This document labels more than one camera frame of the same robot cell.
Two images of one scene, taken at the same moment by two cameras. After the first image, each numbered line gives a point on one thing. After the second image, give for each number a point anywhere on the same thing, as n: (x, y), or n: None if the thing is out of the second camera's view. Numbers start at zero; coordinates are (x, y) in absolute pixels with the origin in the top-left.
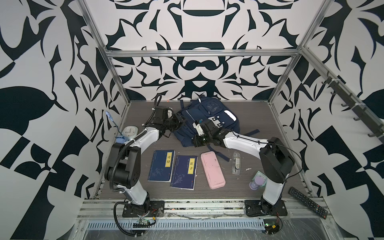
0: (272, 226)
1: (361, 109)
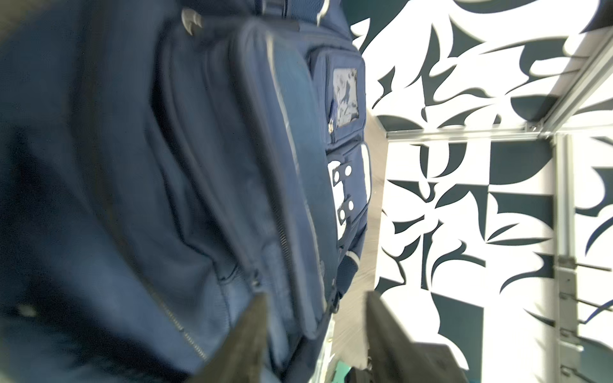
0: None
1: (568, 317)
